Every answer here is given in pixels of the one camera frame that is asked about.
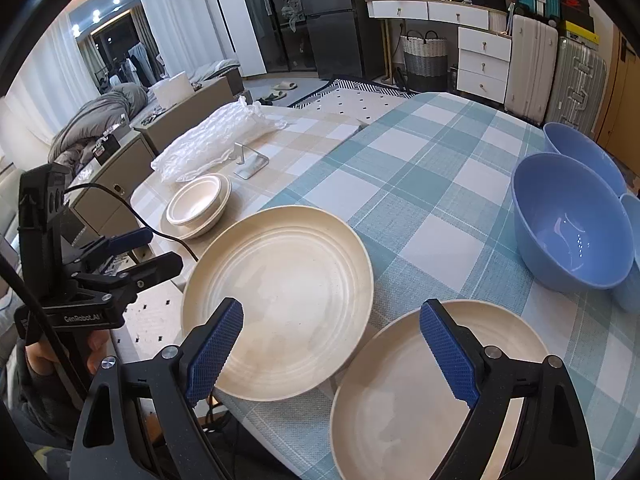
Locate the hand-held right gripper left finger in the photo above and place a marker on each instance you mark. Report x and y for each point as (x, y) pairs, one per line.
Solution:
(215, 352)

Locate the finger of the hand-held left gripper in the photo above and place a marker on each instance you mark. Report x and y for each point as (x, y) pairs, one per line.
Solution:
(155, 267)
(127, 240)

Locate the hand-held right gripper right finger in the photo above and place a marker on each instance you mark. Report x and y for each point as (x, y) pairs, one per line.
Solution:
(447, 355)

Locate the large cream ridged plate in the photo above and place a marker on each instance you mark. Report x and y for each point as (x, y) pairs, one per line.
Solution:
(290, 285)

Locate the large blue bowl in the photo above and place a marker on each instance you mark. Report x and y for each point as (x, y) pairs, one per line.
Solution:
(572, 225)

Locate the person's left forearm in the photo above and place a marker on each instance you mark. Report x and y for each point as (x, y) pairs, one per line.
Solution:
(40, 410)

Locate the stack of small cream bowls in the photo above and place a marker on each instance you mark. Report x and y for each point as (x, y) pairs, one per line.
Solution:
(212, 220)

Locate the person's left hand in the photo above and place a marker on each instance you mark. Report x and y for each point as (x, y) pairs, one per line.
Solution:
(42, 360)

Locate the beige side cabinet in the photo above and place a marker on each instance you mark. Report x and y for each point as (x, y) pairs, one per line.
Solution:
(115, 170)

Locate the small cream bowl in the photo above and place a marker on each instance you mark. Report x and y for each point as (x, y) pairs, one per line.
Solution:
(195, 200)

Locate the grey blanket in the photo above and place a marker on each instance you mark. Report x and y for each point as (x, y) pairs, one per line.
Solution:
(95, 115)

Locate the clear bubble wrap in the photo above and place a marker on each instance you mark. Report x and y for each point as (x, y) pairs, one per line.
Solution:
(215, 135)

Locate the metal phone stand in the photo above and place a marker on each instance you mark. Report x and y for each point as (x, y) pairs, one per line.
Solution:
(252, 165)

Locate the white box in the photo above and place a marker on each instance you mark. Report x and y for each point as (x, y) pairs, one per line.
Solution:
(172, 89)

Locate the beige sofa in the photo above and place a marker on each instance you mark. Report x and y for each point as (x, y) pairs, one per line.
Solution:
(210, 92)

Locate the teal plaid tablecloth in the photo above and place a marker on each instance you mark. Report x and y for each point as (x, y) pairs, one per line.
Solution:
(425, 185)

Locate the beige plaid tablecloth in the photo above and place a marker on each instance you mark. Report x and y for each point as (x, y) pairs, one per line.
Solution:
(300, 160)

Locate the beige slipper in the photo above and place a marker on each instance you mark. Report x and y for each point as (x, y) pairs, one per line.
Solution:
(279, 87)
(291, 84)

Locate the white curtain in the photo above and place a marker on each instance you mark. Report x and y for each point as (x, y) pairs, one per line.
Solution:
(180, 10)

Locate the dark glass cabinet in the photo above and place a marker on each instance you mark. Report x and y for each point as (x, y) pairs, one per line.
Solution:
(272, 15)

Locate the silver suitcase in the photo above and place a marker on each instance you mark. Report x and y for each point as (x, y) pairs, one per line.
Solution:
(577, 90)

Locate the black fridge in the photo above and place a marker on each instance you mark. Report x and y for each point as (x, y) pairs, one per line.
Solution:
(330, 25)

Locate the woven laundry basket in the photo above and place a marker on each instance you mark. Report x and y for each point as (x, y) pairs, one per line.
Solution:
(425, 60)

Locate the white suitcase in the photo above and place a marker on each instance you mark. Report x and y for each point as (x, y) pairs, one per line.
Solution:
(530, 70)

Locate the wooden door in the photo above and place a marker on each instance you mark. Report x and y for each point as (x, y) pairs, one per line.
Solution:
(620, 105)

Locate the white vanity dresser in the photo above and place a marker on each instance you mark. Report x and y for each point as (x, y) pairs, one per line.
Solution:
(482, 45)

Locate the yellow and black box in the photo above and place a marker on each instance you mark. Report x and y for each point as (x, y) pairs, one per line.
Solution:
(582, 32)

